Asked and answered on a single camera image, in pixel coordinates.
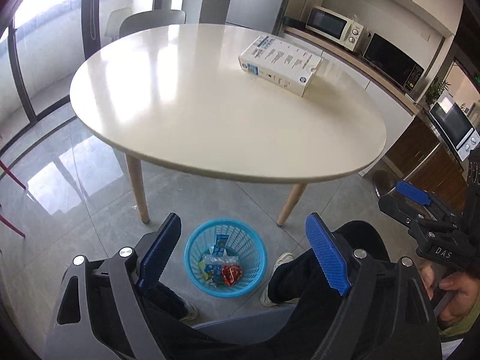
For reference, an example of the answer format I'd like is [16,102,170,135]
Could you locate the blue plastic waste basket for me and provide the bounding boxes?
[184,219,268,298]

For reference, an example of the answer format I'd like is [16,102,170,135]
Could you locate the blue printed snack wrapper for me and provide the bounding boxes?
[208,234,229,283]

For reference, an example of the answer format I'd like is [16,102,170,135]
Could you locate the round white dining table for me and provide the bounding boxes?
[70,24,386,222]

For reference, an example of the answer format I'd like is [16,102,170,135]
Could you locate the white microwave oven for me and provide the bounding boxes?
[429,94,479,162]
[305,7,365,51]

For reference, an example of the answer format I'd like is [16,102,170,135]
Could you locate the person's right hand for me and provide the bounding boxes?
[419,261,479,327]

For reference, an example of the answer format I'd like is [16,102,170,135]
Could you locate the grey green chair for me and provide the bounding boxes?
[119,9,186,38]

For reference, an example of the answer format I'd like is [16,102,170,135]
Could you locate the small potted plant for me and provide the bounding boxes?
[425,77,450,107]

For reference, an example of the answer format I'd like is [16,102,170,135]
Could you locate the red chair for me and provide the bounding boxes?
[1,162,27,239]

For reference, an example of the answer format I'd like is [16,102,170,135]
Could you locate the black microwave oven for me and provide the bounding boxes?
[363,33,424,94]

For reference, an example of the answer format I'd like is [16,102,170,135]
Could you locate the white HP product box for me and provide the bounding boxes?
[238,35,322,97]

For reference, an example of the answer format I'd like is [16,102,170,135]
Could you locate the clear plastic packaging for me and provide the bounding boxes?
[199,254,240,277]

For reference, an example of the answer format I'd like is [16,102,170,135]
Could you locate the white shoe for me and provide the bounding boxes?
[259,252,299,307]

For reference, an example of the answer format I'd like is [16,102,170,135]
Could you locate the red yellow snack bag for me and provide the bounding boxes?
[221,264,242,287]

